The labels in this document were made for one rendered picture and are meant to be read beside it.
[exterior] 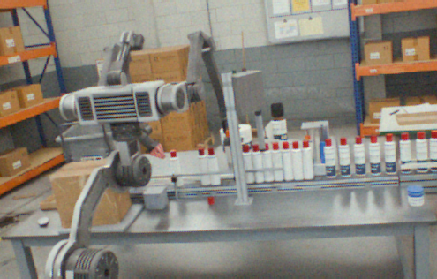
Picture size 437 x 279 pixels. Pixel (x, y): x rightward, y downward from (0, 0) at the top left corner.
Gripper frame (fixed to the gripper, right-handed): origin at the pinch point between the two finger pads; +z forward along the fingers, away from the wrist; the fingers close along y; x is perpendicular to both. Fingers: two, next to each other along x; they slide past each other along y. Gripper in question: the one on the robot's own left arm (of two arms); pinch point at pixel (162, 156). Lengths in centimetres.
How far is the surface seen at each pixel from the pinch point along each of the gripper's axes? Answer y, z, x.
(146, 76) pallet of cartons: 322, -89, 96
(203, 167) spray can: -2.9, 19.7, -13.2
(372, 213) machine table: -36, 87, -68
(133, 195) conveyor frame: -6.0, 2.5, 27.0
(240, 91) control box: -18, 6, -62
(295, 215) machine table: -35, 64, -41
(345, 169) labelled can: -3, 72, -66
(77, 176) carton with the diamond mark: -44, -23, 17
